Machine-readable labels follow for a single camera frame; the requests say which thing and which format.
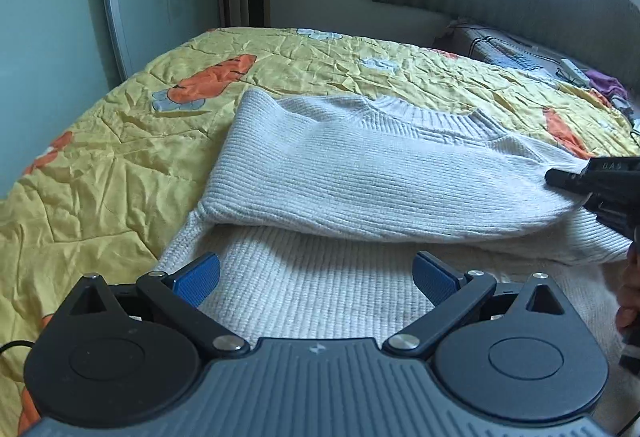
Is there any glossy sliding wardrobe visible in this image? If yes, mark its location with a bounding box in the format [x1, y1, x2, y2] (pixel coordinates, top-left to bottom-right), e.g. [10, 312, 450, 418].
[0, 0, 223, 198]

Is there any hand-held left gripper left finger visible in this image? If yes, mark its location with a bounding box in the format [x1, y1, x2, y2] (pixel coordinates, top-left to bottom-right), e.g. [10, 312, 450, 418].
[67, 253, 251, 359]

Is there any white knit sweater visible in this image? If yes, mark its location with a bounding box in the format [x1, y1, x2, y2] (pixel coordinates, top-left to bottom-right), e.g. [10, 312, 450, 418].
[155, 88, 636, 348]

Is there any white remote control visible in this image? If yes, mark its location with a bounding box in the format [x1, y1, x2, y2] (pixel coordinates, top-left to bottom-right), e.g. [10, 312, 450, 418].
[559, 58, 592, 87]

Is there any purple cloth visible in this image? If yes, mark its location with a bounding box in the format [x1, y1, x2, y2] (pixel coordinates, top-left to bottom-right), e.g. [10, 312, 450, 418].
[584, 68, 630, 102]

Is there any yellow carrot print blanket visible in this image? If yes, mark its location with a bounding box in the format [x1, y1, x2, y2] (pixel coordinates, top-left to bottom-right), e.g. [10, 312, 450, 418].
[0, 26, 640, 437]

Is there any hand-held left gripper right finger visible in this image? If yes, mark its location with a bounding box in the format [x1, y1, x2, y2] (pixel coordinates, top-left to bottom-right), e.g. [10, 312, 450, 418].
[382, 251, 568, 360]

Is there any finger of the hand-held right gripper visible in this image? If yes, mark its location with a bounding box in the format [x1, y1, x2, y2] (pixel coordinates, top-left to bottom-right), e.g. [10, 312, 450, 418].
[545, 168, 593, 194]
[582, 194, 640, 240]

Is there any person's right hand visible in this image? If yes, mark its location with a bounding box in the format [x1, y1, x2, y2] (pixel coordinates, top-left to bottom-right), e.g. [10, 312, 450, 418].
[616, 227, 640, 332]

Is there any black cable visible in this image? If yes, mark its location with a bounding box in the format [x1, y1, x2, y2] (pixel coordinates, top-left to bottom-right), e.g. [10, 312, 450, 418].
[0, 340, 35, 359]

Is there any patterned grey pillow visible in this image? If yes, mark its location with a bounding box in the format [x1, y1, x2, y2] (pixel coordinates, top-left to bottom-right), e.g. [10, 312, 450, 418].
[435, 20, 601, 90]

